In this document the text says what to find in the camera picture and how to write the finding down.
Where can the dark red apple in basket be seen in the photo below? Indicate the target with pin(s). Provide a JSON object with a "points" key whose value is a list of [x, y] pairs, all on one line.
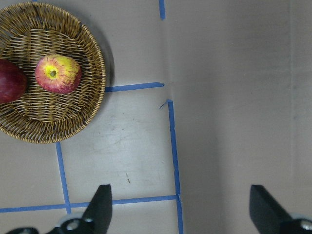
{"points": [[13, 82]]}

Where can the woven wicker basket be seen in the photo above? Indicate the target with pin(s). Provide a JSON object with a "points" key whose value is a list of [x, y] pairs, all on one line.
{"points": [[29, 31]]}

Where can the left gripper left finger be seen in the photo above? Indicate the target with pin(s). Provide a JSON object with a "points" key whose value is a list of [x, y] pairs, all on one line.
{"points": [[95, 219]]}

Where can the yellow-red apple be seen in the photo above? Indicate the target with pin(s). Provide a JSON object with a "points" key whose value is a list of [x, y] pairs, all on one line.
{"points": [[58, 74]]}

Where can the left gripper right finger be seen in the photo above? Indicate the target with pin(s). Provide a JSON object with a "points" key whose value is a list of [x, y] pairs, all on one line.
{"points": [[269, 217]]}

